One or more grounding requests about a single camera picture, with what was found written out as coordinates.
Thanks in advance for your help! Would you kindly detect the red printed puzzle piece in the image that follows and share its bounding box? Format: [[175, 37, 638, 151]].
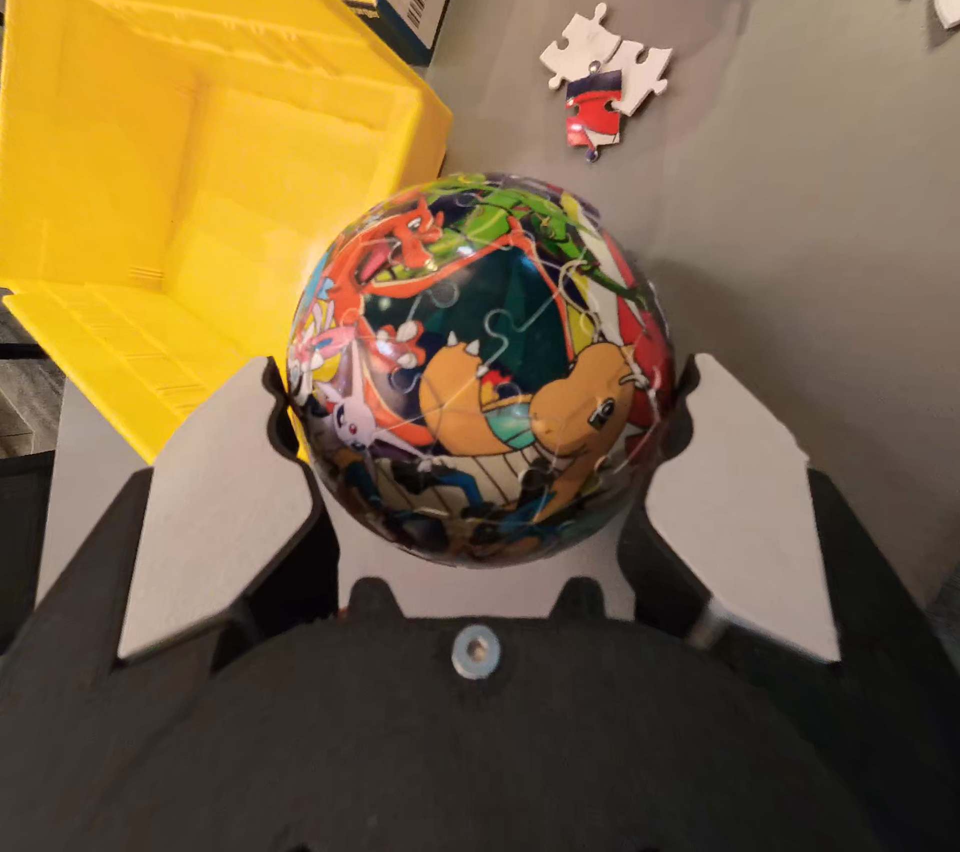
[[564, 64, 626, 164]]

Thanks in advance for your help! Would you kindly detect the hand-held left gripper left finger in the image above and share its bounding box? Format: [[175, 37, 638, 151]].
[[117, 355, 340, 662]]

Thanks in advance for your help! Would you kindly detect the yellow plastic bin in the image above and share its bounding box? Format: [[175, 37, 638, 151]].
[[0, 0, 455, 467]]

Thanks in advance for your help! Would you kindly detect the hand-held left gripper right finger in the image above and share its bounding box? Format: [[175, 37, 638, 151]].
[[616, 351, 841, 663]]

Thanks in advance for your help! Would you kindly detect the colourful puzzle ball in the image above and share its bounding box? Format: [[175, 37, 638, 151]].
[[287, 173, 678, 570]]

